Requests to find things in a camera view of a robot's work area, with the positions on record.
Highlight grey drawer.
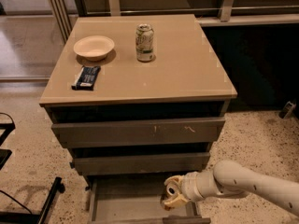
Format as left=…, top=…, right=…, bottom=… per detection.
left=73, top=152, right=210, bottom=175
left=88, top=173, right=211, bottom=224
left=51, top=118, right=225, bottom=148

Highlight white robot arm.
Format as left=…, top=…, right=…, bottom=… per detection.
left=161, top=161, right=299, bottom=216

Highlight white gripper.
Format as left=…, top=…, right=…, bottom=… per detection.
left=161, top=171, right=219, bottom=211

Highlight black metal stand base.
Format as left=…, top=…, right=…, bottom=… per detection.
left=0, top=175, right=66, bottom=224

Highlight dark blue snack packet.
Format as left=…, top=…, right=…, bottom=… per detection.
left=71, top=66, right=101, bottom=91

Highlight black chair frame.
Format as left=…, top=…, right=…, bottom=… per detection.
left=0, top=114, right=16, bottom=170

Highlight grey drawer cabinet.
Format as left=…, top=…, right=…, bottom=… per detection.
left=38, top=14, right=238, bottom=224

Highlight metal window rail frame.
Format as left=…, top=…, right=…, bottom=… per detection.
left=50, top=0, right=299, bottom=39

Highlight white paper bowl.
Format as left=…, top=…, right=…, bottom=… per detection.
left=74, top=35, right=115, bottom=61

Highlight middle grey drawer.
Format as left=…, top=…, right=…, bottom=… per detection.
left=73, top=152, right=210, bottom=175

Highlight top grey drawer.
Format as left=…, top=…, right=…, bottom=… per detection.
left=51, top=118, right=225, bottom=148

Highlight green white soda can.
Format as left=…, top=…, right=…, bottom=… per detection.
left=135, top=23, right=154, bottom=62

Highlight orange soda can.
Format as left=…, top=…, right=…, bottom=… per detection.
left=166, top=183, right=179, bottom=199

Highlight bottom grey drawer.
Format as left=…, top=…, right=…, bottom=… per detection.
left=88, top=173, right=211, bottom=224

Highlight small grey floor bracket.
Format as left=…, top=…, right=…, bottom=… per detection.
left=278, top=100, right=296, bottom=119

